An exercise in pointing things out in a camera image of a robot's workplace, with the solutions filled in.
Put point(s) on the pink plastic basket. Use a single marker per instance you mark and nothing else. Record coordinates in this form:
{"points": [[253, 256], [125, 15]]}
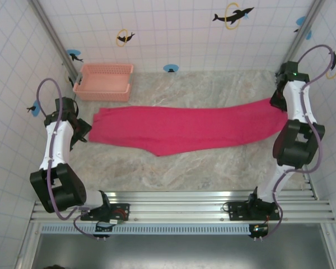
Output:
{"points": [[100, 94]]}

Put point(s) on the magenta long pants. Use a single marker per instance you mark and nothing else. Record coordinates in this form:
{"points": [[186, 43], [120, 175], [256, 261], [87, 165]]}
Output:
{"points": [[184, 126]]}

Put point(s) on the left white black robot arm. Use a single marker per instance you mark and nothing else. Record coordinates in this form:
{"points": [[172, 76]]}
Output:
{"points": [[56, 145]]}

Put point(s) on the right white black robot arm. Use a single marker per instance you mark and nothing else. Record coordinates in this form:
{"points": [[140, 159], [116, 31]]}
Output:
{"points": [[295, 101]]}

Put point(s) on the blue oval dolphin sticker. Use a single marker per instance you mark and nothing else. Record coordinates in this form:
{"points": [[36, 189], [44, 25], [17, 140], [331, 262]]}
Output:
{"points": [[301, 20], [37, 107], [72, 53], [170, 68]]}

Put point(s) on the black connector board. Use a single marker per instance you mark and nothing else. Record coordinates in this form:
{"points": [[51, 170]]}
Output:
{"points": [[259, 229], [103, 228]]}

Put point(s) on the person's head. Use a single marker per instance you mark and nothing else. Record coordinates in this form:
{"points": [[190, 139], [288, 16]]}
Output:
{"points": [[53, 267]]}

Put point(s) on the grey metal sheet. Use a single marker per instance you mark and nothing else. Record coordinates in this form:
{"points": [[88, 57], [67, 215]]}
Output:
{"points": [[184, 252]]}

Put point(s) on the aluminium corner post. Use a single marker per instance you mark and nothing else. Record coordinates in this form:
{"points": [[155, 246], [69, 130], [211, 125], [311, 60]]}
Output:
{"points": [[53, 33], [312, 15]]}

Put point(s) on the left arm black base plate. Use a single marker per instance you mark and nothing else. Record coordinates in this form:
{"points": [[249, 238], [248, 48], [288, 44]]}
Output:
{"points": [[128, 206]]}

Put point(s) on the aluminium side rail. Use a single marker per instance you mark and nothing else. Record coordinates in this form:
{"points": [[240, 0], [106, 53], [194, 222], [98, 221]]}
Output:
{"points": [[310, 185]]}

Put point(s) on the aluminium mounting rail frame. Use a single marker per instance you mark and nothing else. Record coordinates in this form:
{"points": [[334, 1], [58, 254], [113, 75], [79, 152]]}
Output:
{"points": [[179, 207]]}

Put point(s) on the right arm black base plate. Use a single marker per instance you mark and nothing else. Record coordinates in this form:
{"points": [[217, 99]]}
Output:
{"points": [[235, 210]]}

